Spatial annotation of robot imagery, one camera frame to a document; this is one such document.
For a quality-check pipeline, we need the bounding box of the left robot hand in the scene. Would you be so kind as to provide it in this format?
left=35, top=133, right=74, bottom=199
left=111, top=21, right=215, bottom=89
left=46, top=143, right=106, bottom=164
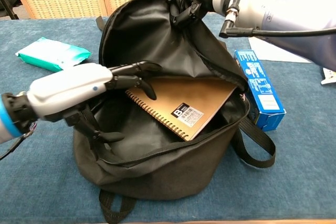
left=26, top=60, right=163, bottom=143

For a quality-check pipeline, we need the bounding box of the brown spiral notebook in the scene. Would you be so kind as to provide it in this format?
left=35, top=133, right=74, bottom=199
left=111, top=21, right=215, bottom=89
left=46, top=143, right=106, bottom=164
left=125, top=76, right=238, bottom=141

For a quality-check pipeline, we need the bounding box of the black backpack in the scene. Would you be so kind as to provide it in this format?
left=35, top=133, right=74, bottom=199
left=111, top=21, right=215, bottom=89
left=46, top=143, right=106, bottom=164
left=72, top=0, right=276, bottom=224

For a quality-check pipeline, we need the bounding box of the teal wet wipes pack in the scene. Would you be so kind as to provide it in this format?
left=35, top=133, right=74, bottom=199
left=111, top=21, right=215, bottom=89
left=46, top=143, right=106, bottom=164
left=15, top=37, right=92, bottom=72

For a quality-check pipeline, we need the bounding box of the yellow white paper pad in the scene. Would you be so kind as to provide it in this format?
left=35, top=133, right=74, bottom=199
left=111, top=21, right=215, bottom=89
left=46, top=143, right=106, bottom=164
left=248, top=36, right=313, bottom=64

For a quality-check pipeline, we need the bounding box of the black tripod stand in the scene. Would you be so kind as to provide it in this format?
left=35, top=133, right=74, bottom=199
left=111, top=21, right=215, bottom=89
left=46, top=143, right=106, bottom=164
left=0, top=0, right=19, bottom=20

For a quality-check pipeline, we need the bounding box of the blue cardboard box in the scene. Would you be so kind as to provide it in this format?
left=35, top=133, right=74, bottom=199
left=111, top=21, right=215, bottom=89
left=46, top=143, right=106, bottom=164
left=233, top=49, right=286, bottom=132

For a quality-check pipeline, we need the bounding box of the white snack packet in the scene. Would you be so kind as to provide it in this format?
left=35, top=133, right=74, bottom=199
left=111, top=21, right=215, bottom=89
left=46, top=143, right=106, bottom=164
left=320, top=66, right=336, bottom=86

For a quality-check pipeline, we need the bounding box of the blue table mat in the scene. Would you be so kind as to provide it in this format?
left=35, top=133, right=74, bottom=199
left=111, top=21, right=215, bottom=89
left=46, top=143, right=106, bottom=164
left=0, top=15, right=336, bottom=224

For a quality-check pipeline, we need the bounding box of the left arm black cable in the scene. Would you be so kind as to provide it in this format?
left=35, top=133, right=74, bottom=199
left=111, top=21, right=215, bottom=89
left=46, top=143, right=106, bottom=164
left=0, top=129, right=35, bottom=161

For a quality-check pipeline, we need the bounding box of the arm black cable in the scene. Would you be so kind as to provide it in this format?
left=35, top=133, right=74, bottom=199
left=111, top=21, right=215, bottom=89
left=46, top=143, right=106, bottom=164
left=0, top=129, right=35, bottom=161
left=219, top=0, right=336, bottom=38

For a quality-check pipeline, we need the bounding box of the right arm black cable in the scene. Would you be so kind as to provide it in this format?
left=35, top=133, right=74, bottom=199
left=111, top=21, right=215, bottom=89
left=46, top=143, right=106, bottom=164
left=219, top=0, right=336, bottom=38

